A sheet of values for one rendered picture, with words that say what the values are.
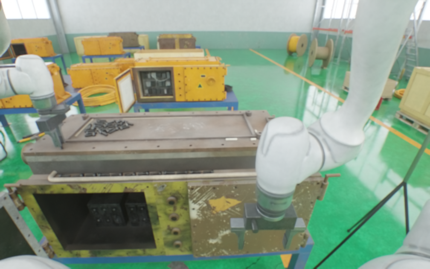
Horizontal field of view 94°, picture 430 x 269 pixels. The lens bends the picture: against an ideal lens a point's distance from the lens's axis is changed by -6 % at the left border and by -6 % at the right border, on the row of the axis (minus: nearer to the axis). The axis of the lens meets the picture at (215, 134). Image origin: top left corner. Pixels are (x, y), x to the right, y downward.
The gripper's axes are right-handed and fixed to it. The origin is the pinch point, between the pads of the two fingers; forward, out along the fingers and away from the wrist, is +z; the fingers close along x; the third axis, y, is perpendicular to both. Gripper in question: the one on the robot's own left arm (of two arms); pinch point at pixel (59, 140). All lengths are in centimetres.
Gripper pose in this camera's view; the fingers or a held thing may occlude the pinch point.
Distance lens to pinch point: 120.8
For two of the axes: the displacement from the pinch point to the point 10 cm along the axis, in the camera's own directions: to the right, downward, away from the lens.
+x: 0.6, 4.8, -8.8
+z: -0.1, 8.8, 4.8
